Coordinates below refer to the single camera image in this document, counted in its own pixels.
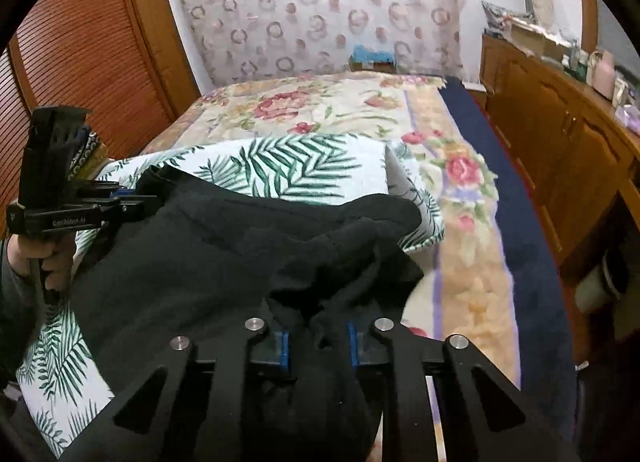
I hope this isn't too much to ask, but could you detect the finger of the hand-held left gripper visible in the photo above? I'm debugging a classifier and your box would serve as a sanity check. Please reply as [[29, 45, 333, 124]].
[[92, 195, 163, 215], [77, 180, 138, 197]]

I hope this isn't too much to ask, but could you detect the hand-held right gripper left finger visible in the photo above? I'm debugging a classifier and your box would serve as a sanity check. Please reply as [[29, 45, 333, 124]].
[[97, 317, 296, 462]]

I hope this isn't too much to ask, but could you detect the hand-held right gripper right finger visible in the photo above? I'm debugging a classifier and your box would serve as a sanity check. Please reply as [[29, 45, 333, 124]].
[[346, 317, 583, 462]]

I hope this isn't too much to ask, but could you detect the black printed t-shirt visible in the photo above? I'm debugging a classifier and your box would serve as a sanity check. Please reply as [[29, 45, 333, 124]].
[[70, 165, 426, 462]]

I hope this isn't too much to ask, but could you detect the person's left hand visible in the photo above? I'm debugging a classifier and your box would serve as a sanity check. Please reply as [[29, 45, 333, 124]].
[[7, 235, 76, 279]]

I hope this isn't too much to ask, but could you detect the yellow green folded cloth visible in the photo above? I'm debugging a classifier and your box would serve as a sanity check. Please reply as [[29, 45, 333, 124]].
[[75, 142, 110, 180]]

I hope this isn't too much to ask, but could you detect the wooden louvred wardrobe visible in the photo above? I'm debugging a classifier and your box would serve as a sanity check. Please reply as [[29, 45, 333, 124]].
[[0, 0, 201, 238]]

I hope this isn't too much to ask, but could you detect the leaf print bed cover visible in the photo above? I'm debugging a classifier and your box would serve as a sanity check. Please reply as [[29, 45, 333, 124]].
[[15, 135, 446, 460]]

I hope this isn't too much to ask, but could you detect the floral blanket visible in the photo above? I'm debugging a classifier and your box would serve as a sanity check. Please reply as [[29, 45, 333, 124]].
[[142, 71, 523, 462]]

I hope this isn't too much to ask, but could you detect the navy bed sheet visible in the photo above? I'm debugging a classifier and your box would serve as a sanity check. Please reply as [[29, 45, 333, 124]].
[[440, 75, 581, 443]]

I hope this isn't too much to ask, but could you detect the grey waste bin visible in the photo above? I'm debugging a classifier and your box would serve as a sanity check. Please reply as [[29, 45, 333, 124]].
[[575, 247, 631, 313]]

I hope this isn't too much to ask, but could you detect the circle pattern sheer curtain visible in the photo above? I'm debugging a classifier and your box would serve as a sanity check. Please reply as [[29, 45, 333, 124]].
[[160, 0, 473, 88]]

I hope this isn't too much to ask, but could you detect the blue cloth on box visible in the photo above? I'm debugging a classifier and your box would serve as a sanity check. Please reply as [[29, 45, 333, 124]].
[[349, 44, 396, 73]]

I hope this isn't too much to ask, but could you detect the wooden sideboard cabinet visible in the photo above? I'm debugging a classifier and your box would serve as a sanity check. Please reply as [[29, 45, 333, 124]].
[[480, 31, 640, 363]]

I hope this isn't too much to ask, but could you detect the cardboard box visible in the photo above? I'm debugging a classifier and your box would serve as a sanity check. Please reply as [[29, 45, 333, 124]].
[[507, 22, 566, 60]]

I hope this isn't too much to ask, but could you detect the pink tissue box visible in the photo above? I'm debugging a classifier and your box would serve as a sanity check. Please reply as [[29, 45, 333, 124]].
[[614, 105, 640, 133]]

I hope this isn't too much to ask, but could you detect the dark green bottle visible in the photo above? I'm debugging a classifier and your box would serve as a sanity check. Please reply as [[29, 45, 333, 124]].
[[570, 50, 591, 80]]

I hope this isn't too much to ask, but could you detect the floral fabric bag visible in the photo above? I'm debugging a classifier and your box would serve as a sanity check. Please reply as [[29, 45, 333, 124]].
[[481, 0, 526, 33]]

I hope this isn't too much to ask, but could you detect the pink bottle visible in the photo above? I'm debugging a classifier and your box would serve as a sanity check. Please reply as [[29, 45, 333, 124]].
[[590, 50, 616, 98]]

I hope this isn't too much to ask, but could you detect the grey window blind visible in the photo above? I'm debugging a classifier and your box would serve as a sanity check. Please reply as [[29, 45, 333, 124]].
[[595, 0, 640, 73]]

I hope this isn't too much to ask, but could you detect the wooden window frame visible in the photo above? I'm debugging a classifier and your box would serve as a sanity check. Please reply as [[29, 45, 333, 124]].
[[580, 0, 599, 56]]

